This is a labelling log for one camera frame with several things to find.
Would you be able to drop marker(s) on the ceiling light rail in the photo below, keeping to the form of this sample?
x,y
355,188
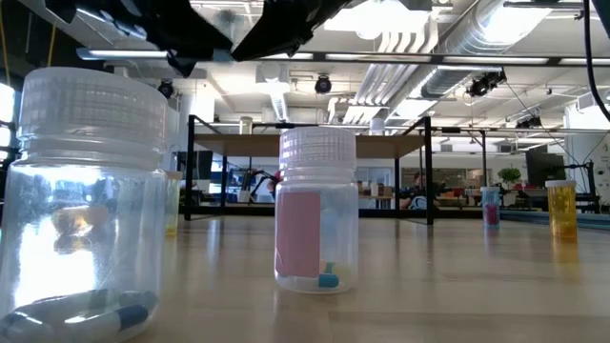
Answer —
x,y
500,60

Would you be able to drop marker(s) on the person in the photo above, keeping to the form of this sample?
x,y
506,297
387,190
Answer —
x,y
272,183
418,181

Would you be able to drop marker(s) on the white ceiling pipes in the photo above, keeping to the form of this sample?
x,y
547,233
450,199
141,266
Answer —
x,y
381,86

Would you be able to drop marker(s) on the white ceiling vent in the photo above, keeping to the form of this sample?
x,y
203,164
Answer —
x,y
271,76

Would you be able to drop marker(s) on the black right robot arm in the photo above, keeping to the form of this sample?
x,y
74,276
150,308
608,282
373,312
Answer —
x,y
603,12

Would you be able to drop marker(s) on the amber vial white cap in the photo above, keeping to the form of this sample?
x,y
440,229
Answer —
x,y
562,209

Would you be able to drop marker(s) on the green potted plant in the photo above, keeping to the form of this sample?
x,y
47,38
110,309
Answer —
x,y
509,175

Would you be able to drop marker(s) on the black track light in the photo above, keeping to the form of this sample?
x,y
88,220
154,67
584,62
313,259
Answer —
x,y
529,123

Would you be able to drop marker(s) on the clear bottle pink label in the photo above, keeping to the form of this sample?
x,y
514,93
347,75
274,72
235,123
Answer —
x,y
298,238

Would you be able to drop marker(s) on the black ceiling spotlight cluster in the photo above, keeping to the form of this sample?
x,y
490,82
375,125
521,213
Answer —
x,y
483,85

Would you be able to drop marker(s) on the black stand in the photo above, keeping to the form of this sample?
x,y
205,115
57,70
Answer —
x,y
591,186

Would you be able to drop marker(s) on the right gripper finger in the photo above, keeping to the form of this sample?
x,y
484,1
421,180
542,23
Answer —
x,y
295,24

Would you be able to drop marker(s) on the blue strip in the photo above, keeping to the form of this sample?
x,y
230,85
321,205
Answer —
x,y
598,223

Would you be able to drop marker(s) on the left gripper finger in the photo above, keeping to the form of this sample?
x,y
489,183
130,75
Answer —
x,y
183,64
190,33

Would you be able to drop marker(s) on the black monitor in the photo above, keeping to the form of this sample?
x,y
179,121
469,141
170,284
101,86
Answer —
x,y
545,169

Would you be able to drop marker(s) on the black background frame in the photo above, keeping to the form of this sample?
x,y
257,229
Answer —
x,y
484,162

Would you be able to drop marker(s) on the small potted plant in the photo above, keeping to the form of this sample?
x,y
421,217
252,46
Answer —
x,y
244,196

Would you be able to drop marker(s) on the yellow-tinted clear vial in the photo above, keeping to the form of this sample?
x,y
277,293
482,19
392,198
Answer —
x,y
246,125
174,205

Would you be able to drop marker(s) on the wooden shelf black frame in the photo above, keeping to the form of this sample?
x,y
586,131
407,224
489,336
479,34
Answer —
x,y
248,145

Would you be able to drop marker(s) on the large clear bottle blue capsules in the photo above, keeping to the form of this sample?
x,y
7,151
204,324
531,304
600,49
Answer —
x,y
86,119

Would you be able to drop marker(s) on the white round object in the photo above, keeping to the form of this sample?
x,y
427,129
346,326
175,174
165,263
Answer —
x,y
419,204

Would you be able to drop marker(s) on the blue vial pink pills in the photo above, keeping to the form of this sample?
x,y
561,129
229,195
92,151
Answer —
x,y
490,214

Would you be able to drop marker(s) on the black table frame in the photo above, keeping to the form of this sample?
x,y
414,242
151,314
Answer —
x,y
453,213

